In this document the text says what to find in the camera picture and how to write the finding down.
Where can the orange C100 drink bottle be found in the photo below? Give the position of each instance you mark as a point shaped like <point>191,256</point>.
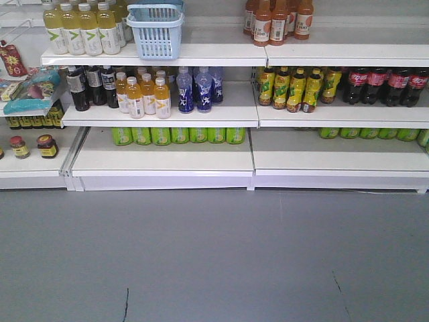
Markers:
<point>262,24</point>
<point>279,18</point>
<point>304,20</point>

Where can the red snack bag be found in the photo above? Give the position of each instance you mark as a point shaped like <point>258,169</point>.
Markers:
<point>12,60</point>

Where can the light blue plastic basket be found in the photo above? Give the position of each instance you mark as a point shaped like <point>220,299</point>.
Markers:
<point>157,28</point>

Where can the white right upper shelf board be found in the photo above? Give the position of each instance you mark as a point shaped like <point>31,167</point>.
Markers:
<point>357,41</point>

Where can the white right middle shelf board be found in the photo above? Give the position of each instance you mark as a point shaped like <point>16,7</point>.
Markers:
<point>340,114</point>

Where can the blue sports drink bottle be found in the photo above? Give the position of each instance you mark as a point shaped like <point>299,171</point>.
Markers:
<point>217,84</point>
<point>204,86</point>
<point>184,84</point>

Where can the red lid sauce jar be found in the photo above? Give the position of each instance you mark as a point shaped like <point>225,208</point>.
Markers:
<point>47,146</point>
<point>19,147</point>

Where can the orange juice bottle white label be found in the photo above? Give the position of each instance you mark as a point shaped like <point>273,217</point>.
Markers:
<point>134,98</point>
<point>121,84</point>
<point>162,98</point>
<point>147,90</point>

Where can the coke plastic bottle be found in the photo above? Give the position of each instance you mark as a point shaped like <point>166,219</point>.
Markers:
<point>376,78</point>
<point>396,84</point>
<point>356,81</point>
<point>417,81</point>

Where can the pale yellow juice bottle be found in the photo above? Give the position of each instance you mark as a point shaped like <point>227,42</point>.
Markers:
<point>108,29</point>
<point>89,30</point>
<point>71,25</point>
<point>53,24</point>

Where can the white right bottom shelf board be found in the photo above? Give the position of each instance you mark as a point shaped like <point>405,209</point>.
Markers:
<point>288,149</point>

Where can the teal snack package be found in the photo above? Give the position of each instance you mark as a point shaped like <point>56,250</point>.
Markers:
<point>39,92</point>

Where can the dark tea bottle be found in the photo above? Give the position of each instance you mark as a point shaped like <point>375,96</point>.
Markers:
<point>109,84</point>
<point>76,82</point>
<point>95,83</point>

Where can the yellow green tea bottle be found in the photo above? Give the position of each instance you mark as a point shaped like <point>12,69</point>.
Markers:
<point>281,85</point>
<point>313,85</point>
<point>330,83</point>
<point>297,87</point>
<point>266,83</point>

